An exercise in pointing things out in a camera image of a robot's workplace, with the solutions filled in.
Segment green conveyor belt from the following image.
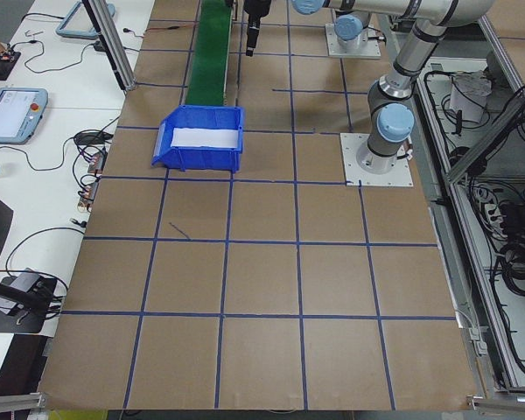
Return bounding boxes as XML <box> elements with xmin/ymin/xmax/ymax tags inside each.
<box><xmin>184</xmin><ymin>0</ymin><xmax>236</xmax><ymax>108</ymax></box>

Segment white bin liner sheet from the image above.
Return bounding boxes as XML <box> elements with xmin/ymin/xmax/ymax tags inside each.
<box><xmin>170</xmin><ymin>126</ymin><xmax>241</xmax><ymax>151</ymax></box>

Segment blue plastic bin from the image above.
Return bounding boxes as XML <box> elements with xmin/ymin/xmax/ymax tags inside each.
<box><xmin>150</xmin><ymin>104</ymin><xmax>247</xmax><ymax>172</ymax></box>

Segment light blue teach pendant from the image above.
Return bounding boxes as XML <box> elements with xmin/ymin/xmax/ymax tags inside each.
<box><xmin>0</xmin><ymin>87</ymin><xmax>51</xmax><ymax>146</ymax></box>
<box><xmin>54</xmin><ymin>0</ymin><xmax>117</xmax><ymax>42</ymax></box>

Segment small circuit board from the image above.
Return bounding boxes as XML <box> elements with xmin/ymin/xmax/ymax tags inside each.
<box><xmin>88</xmin><ymin>150</ymin><xmax>109</xmax><ymax>175</ymax></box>
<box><xmin>77</xmin><ymin>179</ymin><xmax>101</xmax><ymax>211</ymax></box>

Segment white crumpled bag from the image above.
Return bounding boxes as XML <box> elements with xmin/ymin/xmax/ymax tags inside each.
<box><xmin>448</xmin><ymin>71</ymin><xmax>494</xmax><ymax>124</ymax></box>

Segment white side desk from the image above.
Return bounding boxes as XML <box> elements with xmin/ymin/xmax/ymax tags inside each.
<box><xmin>0</xmin><ymin>0</ymin><xmax>157</xmax><ymax>397</ymax></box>

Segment white power strip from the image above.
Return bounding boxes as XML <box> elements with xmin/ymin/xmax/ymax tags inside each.
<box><xmin>479</xmin><ymin>191</ymin><xmax>508</xmax><ymax>231</ymax></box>

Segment black electronics box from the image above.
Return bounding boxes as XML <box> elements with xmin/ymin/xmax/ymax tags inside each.
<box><xmin>500</xmin><ymin>201</ymin><xmax>525</xmax><ymax>229</ymax></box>

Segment grey adapter box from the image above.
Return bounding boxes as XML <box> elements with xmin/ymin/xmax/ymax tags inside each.
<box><xmin>0</xmin><ymin>269</ymin><xmax>39</xmax><ymax>317</ymax></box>

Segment black stand pole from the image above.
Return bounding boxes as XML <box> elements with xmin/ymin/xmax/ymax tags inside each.
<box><xmin>0</xmin><ymin>275</ymin><xmax>57</xmax><ymax>315</ymax></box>

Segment aluminium corner bar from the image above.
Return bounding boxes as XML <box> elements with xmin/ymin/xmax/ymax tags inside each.
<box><xmin>0</xmin><ymin>391</ymin><xmax>49</xmax><ymax>415</ymax></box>
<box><xmin>465</xmin><ymin>393</ymin><xmax>525</xmax><ymax>413</ymax></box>

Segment red orange wires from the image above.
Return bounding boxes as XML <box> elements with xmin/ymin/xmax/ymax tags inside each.
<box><xmin>144</xmin><ymin>24</ymin><xmax>199</xmax><ymax>34</ymax></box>

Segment white square base plate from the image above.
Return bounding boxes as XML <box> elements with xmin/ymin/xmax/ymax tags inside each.
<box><xmin>339</xmin><ymin>131</ymin><xmax>415</xmax><ymax>190</ymax></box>
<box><xmin>324</xmin><ymin>22</ymin><xmax>383</xmax><ymax>60</ymax></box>

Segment aluminium profile post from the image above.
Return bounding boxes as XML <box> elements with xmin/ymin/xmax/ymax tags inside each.
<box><xmin>80</xmin><ymin>0</ymin><xmax>137</xmax><ymax>92</ymax></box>

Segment metal bar frame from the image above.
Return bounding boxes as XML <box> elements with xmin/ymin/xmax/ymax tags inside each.
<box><xmin>382</xmin><ymin>15</ymin><xmax>525</xmax><ymax>399</ymax></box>

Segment black cable coil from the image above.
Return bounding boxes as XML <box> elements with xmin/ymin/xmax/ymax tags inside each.
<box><xmin>496</xmin><ymin>240</ymin><xmax>525</xmax><ymax>301</ymax></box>

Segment black stand base plate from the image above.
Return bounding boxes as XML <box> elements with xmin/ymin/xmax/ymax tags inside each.
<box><xmin>0</xmin><ymin>273</ymin><xmax>59</xmax><ymax>334</ymax></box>

